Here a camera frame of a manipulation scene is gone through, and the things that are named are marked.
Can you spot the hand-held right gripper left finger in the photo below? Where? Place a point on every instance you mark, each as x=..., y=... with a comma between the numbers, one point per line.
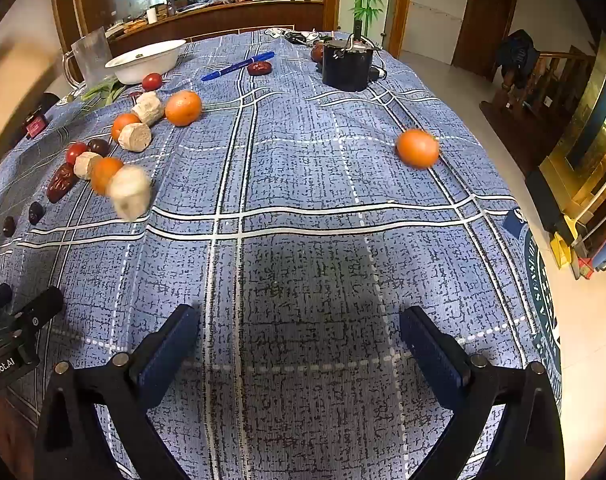
x=170, y=355

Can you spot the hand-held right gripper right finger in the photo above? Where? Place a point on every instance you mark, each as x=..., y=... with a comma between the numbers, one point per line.
x=433, y=355

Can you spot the small dark date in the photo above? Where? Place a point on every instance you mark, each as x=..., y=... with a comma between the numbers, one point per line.
x=35, y=213

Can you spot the large wrinkled red date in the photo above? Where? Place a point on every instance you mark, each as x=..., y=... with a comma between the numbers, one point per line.
x=61, y=183

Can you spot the pale yam piece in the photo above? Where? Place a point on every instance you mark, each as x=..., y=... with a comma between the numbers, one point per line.
x=86, y=165
x=148, y=107
x=134, y=136
x=129, y=191

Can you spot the red tomato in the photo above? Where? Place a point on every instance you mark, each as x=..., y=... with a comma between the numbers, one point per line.
x=76, y=152
x=152, y=81

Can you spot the dark purple plum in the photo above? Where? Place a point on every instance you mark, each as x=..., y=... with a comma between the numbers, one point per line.
x=99, y=146

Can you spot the large orange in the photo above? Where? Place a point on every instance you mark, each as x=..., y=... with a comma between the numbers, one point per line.
x=183, y=108

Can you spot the dark red date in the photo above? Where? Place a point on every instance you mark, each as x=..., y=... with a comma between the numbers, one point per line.
x=8, y=226

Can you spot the yellow plastic dustpan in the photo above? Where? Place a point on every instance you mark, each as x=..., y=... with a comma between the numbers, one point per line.
x=563, y=250

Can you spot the blue plaid tablecloth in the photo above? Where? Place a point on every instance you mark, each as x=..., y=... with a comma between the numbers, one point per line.
x=303, y=210

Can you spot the green bok choy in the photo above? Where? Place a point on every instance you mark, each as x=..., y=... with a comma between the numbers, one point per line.
x=103, y=91

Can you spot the clear plastic pitcher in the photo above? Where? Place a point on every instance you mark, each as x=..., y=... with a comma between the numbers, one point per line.
x=92, y=55

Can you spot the white bowl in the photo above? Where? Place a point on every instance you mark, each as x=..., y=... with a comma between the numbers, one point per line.
x=145, y=62

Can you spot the gold framed cabinet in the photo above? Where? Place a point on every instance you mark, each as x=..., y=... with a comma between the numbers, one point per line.
x=583, y=130

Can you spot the wooden stair railing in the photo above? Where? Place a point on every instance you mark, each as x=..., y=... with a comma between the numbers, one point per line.
x=548, y=90

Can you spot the blue pen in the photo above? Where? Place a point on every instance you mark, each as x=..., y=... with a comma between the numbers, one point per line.
x=238, y=66

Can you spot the black small box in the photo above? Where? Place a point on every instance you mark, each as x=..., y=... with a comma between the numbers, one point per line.
x=348, y=62

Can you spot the dark jacket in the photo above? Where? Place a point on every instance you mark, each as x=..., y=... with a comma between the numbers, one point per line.
x=518, y=55

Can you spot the brown wooden door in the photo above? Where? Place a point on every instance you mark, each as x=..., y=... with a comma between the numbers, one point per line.
x=483, y=25

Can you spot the black car key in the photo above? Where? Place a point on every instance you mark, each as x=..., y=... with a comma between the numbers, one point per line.
x=295, y=38

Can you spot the wooden counter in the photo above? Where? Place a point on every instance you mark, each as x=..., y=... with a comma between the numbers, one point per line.
x=223, y=17

